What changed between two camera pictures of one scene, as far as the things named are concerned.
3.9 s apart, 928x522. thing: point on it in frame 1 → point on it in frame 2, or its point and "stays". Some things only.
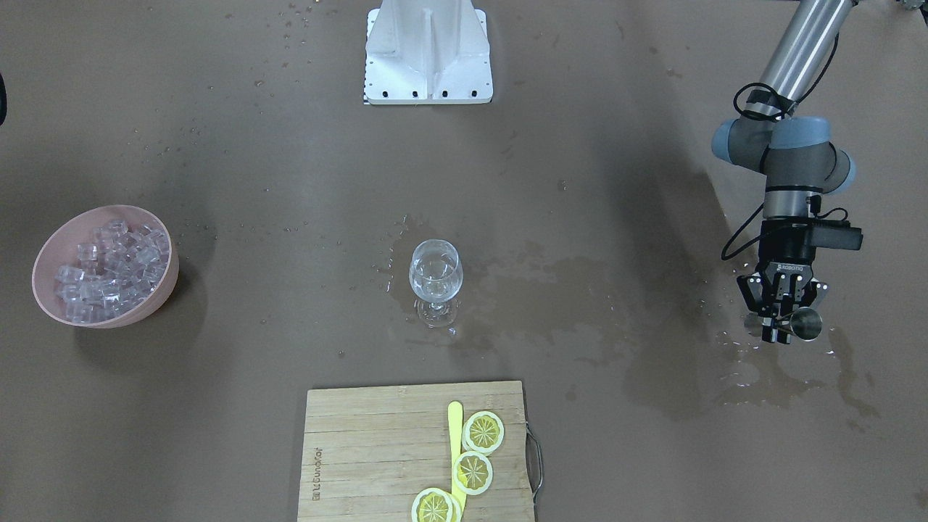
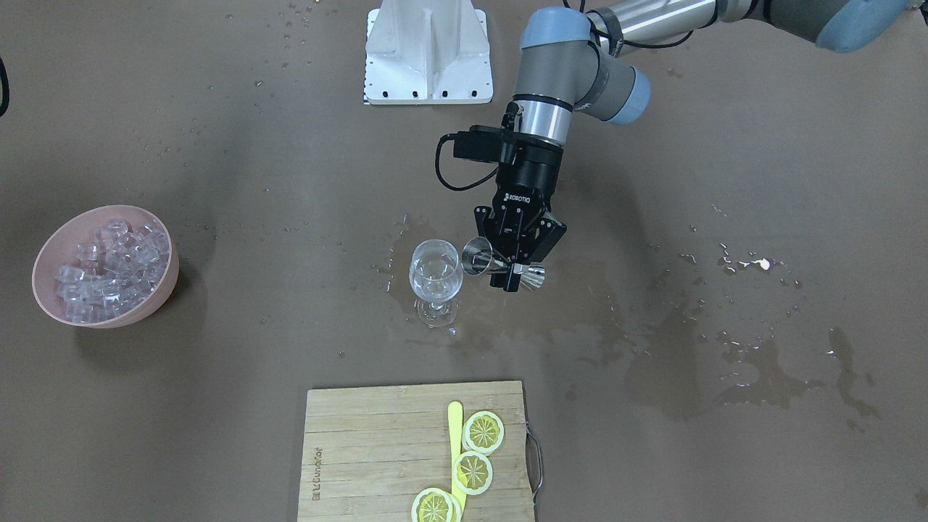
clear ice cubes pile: x=121 y=267 stays
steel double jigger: x=805 y=323 → x=477 y=260
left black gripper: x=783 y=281 → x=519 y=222
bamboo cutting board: x=367 y=451 stays
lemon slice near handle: x=483 y=432 stays
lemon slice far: x=433 y=504 stays
